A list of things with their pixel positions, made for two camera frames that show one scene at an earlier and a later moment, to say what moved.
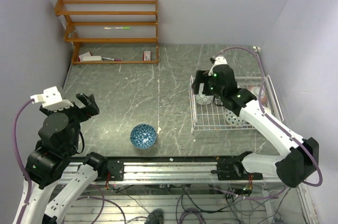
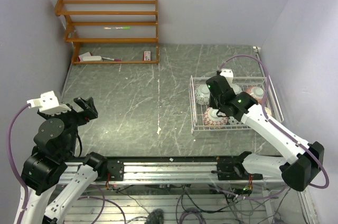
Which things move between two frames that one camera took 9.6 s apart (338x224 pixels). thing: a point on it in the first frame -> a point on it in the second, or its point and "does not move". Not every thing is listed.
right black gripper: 202,76 -> 213,104
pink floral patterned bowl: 255,90 does not move
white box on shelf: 92,58 does not move
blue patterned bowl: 203,99 does not move
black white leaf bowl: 231,118 does not move
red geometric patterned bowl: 143,136 -> 210,118
